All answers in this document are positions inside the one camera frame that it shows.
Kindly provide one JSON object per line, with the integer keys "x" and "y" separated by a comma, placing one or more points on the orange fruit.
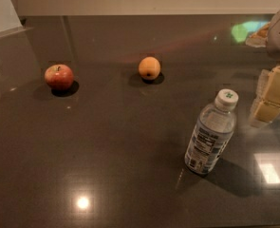
{"x": 149, "y": 68}

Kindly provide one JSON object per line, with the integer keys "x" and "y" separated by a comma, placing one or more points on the red apple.
{"x": 59, "y": 77}

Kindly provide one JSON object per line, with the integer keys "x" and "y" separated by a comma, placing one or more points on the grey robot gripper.
{"x": 266, "y": 104}

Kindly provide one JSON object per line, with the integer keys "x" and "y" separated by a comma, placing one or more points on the clear plastic water bottle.
{"x": 214, "y": 128}

